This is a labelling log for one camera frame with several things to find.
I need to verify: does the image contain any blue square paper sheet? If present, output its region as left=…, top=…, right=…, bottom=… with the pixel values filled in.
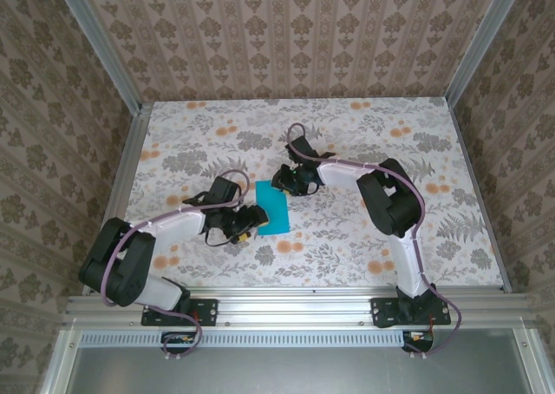
left=254, top=179, right=291, bottom=238

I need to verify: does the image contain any floral patterned table cover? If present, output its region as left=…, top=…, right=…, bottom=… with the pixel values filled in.
left=106, top=98, right=507, bottom=290

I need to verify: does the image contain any grey metal panel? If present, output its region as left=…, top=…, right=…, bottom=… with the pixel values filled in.
left=64, top=345, right=528, bottom=394

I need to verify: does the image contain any thin black left camera cable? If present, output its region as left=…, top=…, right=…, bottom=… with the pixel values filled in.
left=204, top=227, right=238, bottom=248

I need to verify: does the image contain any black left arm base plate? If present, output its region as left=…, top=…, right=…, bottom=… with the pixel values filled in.
left=140, top=297, right=219, bottom=328

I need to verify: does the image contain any aluminium cross rail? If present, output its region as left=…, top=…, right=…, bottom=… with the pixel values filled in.
left=63, top=292, right=535, bottom=328

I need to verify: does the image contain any grey slotted cable duct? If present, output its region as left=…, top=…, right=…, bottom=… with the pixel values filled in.
left=80, top=329, right=407, bottom=349

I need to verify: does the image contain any aluminium side rail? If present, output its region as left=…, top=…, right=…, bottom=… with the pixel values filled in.
left=446, top=97, right=515, bottom=295
left=81, top=102, right=153, bottom=298

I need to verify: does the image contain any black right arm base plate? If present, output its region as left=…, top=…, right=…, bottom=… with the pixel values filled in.
left=370, top=297, right=452, bottom=328

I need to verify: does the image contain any black cable outlet box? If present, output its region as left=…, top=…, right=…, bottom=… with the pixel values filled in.
left=401, top=331, right=434, bottom=354

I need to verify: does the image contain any aluminium corner post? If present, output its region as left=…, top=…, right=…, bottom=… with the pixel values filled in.
left=444, top=0, right=529, bottom=108
left=50, top=0, right=144, bottom=113

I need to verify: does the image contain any aluminium lower frame bar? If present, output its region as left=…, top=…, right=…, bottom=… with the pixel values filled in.
left=38, top=327, right=83, bottom=394
left=513, top=327, right=545, bottom=394

